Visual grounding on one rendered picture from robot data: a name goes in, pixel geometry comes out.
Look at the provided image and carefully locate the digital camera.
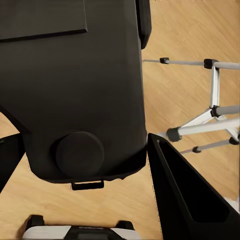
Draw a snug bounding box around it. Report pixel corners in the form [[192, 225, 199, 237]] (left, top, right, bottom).
[[0, 0, 152, 191]]

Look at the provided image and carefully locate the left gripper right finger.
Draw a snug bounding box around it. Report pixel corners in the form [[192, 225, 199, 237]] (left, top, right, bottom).
[[147, 133, 240, 240]]

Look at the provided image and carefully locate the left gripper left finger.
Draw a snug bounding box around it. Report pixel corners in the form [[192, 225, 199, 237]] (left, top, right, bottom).
[[0, 133, 26, 193]]

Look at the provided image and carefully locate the camera tripod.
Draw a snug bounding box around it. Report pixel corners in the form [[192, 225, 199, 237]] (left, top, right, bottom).
[[142, 57, 240, 154]]

